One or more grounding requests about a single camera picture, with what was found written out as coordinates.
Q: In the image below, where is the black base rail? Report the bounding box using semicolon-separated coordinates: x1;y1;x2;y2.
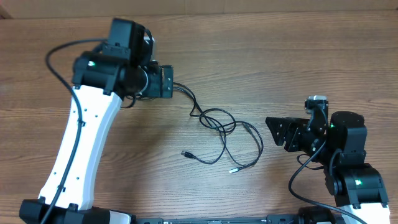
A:
132;214;314;224

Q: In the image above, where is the cardboard board backdrop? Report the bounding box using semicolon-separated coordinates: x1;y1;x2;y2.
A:
1;0;397;19

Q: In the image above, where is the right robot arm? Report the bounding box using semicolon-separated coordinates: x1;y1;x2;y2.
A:
266;108;391;223

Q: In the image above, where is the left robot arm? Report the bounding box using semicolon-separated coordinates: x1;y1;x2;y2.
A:
19;18;174;223

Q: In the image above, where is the black usb cable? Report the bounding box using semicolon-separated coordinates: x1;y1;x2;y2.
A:
172;81;264;174

